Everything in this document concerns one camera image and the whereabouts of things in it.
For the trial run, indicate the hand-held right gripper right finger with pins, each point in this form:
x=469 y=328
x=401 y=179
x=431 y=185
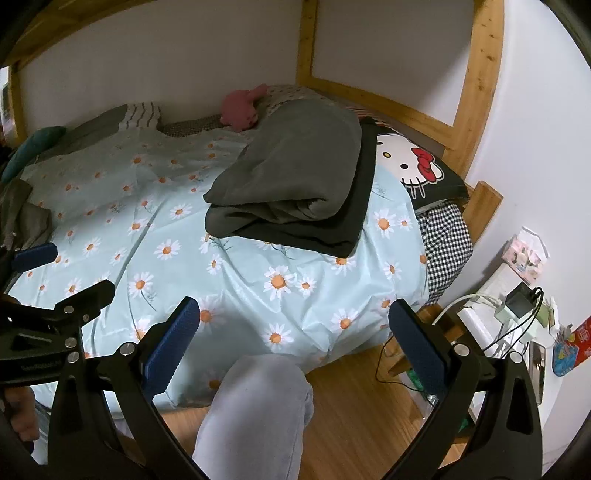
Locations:
x=418 y=346

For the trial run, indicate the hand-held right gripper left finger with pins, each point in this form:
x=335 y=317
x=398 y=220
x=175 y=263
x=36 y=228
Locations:
x=173 y=341

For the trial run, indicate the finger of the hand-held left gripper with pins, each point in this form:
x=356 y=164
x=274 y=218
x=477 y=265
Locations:
x=87 y=300
x=34 y=256

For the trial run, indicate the grey garment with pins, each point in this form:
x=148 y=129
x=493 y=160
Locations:
x=25 y=217

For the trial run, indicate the grey lettered zip hoodie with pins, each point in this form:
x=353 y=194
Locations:
x=295 y=157

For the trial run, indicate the person's left hand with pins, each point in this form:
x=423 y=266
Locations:
x=23 y=410

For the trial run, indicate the white power strip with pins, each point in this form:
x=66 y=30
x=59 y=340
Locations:
x=517 y=330

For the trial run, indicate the black white checkered sheet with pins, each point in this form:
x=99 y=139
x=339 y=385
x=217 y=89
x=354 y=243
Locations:
x=445 y=249

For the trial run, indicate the white side cabinet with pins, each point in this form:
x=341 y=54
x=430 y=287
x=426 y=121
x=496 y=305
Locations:
x=496 y=281

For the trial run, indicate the grey trouser knee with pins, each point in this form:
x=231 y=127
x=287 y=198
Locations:
x=254 y=415

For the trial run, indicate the teal pillow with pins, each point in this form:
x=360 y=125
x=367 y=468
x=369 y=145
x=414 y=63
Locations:
x=32 y=143

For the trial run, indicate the black charger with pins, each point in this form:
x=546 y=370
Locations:
x=521 y=300

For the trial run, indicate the daisy print duvet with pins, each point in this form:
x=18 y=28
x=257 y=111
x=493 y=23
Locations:
x=161 y=207

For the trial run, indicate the pink tissue box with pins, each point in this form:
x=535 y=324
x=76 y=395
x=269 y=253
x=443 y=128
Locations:
x=526 y=256

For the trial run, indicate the colourful blue packet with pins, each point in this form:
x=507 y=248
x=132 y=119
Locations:
x=563 y=357

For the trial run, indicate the grey striped pillow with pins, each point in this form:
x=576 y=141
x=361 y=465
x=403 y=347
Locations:
x=101 y=122

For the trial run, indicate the dark folded garment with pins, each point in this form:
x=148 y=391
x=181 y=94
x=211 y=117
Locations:
x=355 y=207

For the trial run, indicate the red packet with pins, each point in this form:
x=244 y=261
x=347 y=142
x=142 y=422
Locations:
x=582 y=341

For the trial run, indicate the cartoon cat pillow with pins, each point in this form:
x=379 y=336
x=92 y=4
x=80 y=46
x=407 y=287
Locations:
x=401 y=157

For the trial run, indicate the pink plush toy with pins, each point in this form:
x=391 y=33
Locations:
x=238 y=110

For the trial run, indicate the white dotted pillow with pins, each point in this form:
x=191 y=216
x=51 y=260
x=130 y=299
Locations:
x=286 y=94

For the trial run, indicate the wooden bed frame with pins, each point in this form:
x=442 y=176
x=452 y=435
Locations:
x=485 y=69

